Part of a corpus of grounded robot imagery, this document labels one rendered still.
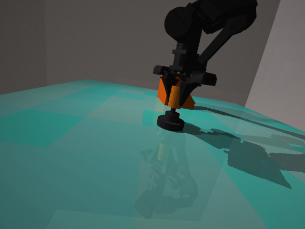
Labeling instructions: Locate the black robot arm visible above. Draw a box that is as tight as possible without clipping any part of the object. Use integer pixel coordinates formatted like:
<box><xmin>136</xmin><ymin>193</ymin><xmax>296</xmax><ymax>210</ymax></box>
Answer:
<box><xmin>164</xmin><ymin>0</ymin><xmax>258</xmax><ymax>72</ymax></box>

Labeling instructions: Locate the dark grey round pedestal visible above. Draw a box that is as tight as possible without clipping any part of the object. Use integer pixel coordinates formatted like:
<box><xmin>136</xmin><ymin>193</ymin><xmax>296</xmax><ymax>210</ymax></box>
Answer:
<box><xmin>157</xmin><ymin>108</ymin><xmax>185</xmax><ymax>131</ymax></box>

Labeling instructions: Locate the orange knob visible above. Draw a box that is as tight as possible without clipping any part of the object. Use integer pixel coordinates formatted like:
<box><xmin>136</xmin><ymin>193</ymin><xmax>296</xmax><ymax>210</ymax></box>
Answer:
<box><xmin>168</xmin><ymin>85</ymin><xmax>181</xmax><ymax>109</ymax></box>

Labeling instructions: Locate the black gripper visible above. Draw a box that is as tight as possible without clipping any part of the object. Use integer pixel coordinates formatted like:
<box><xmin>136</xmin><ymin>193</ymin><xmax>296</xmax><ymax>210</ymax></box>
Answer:
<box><xmin>153</xmin><ymin>45</ymin><xmax>217</xmax><ymax>106</ymax></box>

